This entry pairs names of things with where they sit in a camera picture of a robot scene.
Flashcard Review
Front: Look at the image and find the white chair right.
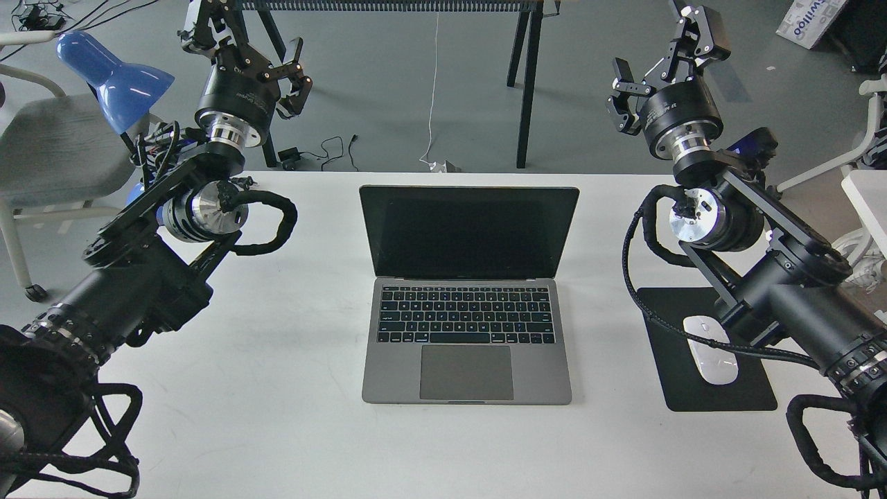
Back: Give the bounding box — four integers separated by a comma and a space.
774, 75, 885, 315

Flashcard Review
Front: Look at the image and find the black mouse pad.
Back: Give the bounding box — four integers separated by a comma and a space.
637, 288, 778, 412

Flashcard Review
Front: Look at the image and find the black table frame background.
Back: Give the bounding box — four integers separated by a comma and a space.
236, 1, 561, 168

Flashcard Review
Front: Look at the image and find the black power adapter cable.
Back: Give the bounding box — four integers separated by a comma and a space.
276, 134, 361, 173

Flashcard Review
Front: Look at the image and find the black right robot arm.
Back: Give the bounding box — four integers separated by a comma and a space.
607, 1, 885, 498

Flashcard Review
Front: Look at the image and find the white side table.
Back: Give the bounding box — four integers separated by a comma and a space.
841, 170, 886, 256

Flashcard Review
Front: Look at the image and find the grey chair left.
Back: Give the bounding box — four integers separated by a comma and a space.
1, 31, 149, 302

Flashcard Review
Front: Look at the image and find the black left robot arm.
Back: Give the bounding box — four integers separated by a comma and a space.
2, 1, 313, 498

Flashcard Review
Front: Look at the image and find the white cardboard box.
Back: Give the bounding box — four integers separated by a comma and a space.
775, 1, 848, 50

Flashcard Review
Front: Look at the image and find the grey laptop computer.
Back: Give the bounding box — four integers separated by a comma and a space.
359, 184, 579, 405

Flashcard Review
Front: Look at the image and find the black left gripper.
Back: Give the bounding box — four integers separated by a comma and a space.
177, 1, 313, 150

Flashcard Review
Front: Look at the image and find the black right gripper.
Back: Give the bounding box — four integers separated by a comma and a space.
607, 1, 732, 161

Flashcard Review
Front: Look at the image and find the blue desk lamp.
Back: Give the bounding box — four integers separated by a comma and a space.
55, 30, 176, 205

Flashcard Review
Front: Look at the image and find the white computer mouse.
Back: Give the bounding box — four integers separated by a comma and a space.
683, 315, 739, 385

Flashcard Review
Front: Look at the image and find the white hanging cable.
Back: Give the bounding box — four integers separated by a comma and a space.
418, 10, 462, 174

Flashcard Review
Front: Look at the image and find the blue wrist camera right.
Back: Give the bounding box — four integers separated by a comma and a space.
726, 127, 779, 170

